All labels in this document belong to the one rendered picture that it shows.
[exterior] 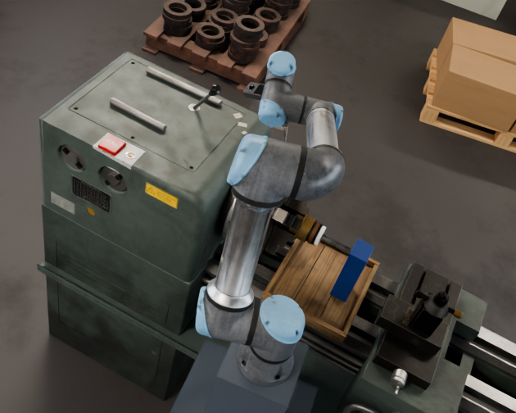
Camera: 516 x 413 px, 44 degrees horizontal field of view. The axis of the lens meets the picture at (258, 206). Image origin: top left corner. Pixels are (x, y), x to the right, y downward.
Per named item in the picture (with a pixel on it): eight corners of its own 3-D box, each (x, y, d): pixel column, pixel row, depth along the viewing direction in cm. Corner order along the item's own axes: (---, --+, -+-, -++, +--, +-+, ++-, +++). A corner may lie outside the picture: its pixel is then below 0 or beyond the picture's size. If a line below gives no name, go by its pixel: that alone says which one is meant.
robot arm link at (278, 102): (300, 120, 166) (307, 84, 170) (258, 110, 166) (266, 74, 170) (294, 134, 174) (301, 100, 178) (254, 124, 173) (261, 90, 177)
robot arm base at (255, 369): (282, 395, 165) (291, 377, 157) (228, 372, 166) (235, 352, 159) (299, 348, 175) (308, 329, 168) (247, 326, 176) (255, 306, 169)
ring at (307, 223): (290, 221, 202) (316, 234, 201) (301, 203, 209) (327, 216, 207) (283, 239, 209) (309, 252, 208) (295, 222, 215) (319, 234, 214)
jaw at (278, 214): (265, 216, 207) (260, 214, 195) (273, 202, 207) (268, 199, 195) (296, 232, 205) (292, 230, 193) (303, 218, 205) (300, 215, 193)
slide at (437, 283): (371, 361, 198) (376, 354, 194) (409, 269, 227) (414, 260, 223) (425, 391, 195) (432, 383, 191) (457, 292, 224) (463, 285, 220)
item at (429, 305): (420, 309, 190) (424, 304, 188) (427, 291, 195) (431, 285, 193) (445, 322, 189) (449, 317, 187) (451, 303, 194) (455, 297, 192)
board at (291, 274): (260, 299, 212) (262, 292, 209) (302, 231, 236) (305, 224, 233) (341, 343, 207) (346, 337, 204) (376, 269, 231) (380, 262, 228)
